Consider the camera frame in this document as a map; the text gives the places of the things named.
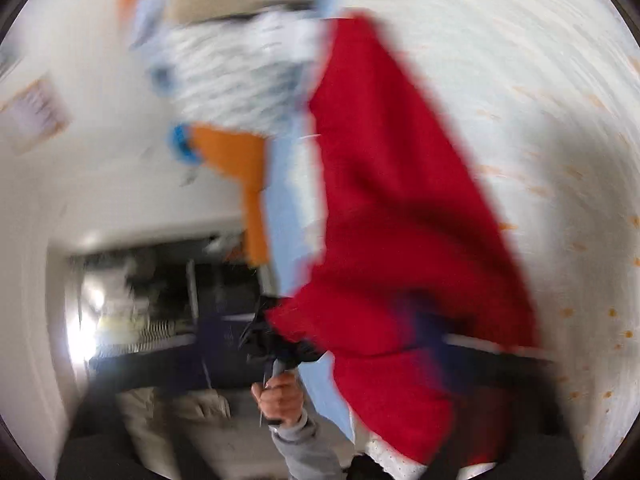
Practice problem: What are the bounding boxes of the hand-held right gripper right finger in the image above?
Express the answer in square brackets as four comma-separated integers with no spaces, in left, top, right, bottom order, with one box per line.
[402,307,558,401]

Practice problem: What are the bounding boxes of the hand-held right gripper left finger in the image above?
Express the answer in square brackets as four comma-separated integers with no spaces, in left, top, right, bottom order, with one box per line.
[87,312,253,393]

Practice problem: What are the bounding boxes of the red jacket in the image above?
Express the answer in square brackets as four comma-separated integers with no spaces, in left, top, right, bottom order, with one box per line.
[265,10,543,466]

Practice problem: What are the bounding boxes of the person's left hand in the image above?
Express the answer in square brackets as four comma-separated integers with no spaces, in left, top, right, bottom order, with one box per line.
[250,374,307,427]

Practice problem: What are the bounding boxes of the person's beige trousers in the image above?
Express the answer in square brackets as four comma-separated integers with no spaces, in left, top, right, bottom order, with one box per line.
[117,390,281,480]

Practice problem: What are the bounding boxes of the light blue bed sheet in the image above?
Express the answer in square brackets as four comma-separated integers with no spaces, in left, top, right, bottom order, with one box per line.
[262,110,361,441]

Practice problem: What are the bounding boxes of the cream lace blanket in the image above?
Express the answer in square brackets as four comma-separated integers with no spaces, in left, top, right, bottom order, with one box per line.
[320,0,640,480]

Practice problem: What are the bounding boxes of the floral print pillow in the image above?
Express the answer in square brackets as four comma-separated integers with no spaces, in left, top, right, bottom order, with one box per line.
[145,7,326,136]

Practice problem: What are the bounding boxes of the orange upholstered bed frame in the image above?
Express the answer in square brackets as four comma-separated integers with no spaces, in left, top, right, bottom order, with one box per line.
[117,0,273,266]

